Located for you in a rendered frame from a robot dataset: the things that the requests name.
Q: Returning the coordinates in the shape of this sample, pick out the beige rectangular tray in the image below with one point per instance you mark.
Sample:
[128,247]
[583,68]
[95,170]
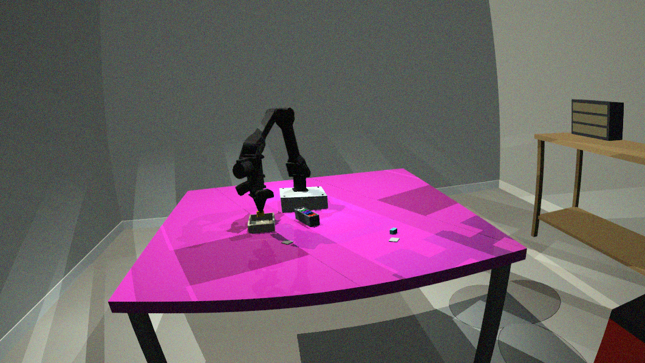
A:
[263,225]

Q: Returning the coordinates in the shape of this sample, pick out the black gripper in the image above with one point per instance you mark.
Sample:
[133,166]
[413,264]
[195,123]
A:
[261,194]

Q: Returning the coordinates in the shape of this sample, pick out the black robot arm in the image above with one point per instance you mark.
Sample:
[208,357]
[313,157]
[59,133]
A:
[255,144]

